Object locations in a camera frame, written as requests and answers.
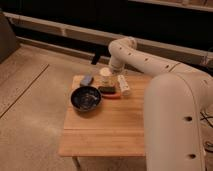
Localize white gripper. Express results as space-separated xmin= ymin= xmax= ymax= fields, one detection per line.
xmin=99 ymin=67 xmax=117 ymax=87

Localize white eraser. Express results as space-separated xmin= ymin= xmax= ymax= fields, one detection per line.
xmin=117 ymin=75 xmax=130 ymax=96

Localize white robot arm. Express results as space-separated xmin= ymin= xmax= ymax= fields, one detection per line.
xmin=108 ymin=37 xmax=213 ymax=171

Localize black table leg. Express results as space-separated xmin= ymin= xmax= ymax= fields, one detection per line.
xmin=91 ymin=48 xmax=103 ymax=65

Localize dark blue bowl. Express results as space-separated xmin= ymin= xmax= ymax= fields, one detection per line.
xmin=70 ymin=86 xmax=101 ymax=112

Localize wooden table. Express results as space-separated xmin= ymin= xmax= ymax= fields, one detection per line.
xmin=59 ymin=74 xmax=151 ymax=157

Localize dark grey cabinet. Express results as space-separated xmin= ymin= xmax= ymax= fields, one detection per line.
xmin=0 ymin=9 xmax=20 ymax=63

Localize white wall rail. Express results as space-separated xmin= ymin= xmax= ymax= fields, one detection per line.
xmin=4 ymin=12 xmax=213 ymax=67

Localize black floor cables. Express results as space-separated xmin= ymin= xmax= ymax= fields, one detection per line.
xmin=199 ymin=111 xmax=213 ymax=154

